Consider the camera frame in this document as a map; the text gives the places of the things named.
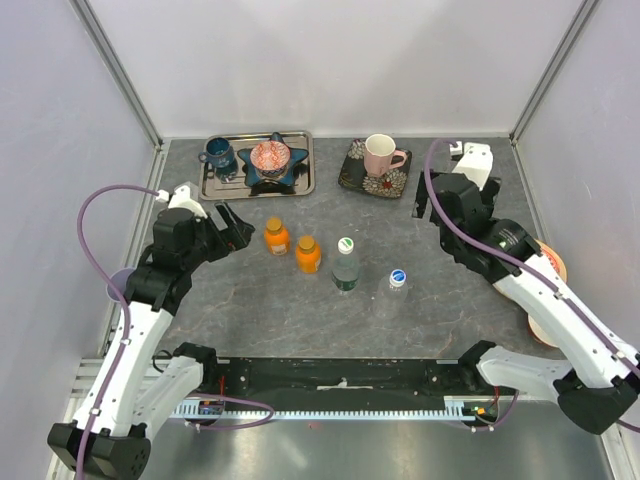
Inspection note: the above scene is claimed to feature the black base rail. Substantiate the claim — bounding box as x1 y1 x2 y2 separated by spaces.
154 341 519 414

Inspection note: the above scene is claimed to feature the left orange juice bottle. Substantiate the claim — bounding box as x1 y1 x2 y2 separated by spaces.
264 217 290 256

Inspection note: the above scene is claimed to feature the pink mug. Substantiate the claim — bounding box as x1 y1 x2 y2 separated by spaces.
363 133 408 177

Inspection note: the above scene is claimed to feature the slotted cable duct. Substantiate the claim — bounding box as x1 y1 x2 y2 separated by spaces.
169 397 499 422

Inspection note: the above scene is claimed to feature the blue mug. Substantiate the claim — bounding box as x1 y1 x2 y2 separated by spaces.
198 137 237 170

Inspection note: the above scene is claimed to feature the blue white bottle cap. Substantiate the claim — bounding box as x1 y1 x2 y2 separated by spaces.
389 269 407 288

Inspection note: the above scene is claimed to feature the right orange juice bottle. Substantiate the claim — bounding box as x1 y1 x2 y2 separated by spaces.
295 235 322 274

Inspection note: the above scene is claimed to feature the clear plastic bottle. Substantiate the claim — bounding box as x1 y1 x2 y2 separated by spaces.
373 270 408 320

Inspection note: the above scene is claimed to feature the red patterned bowl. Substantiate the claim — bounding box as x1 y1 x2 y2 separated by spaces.
250 140 291 178

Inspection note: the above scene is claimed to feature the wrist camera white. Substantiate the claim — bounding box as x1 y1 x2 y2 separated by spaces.
155 182 207 218
449 141 493 190

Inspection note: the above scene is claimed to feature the water bottle green label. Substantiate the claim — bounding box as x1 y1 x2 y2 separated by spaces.
331 237 360 292

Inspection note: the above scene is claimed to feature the blue star-shaped plate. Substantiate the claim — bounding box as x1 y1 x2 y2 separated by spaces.
236 132 309 187

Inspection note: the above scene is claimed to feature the metal tray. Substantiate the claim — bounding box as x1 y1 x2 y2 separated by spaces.
199 131 315 201

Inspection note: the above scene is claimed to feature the white bowl red rim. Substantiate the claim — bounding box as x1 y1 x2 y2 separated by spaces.
527 316 558 349

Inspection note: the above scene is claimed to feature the purple cup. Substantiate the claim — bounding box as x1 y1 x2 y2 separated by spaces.
106 267 135 302

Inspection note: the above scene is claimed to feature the orange juice bottle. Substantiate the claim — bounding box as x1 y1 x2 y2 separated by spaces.
264 217 290 256
295 235 322 274

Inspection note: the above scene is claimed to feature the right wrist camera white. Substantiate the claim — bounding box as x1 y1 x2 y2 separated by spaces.
449 141 493 190

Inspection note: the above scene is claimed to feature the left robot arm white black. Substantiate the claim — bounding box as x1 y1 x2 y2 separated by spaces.
47 202 255 479

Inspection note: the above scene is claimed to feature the black floral square plate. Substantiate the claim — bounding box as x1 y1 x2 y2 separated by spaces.
338 139 413 200

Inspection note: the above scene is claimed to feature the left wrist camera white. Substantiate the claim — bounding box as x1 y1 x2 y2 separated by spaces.
155 182 207 218

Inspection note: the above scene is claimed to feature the beige plate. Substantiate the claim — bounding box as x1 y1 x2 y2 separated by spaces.
492 239 568 300

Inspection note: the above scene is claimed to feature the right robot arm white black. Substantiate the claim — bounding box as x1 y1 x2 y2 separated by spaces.
414 171 639 435

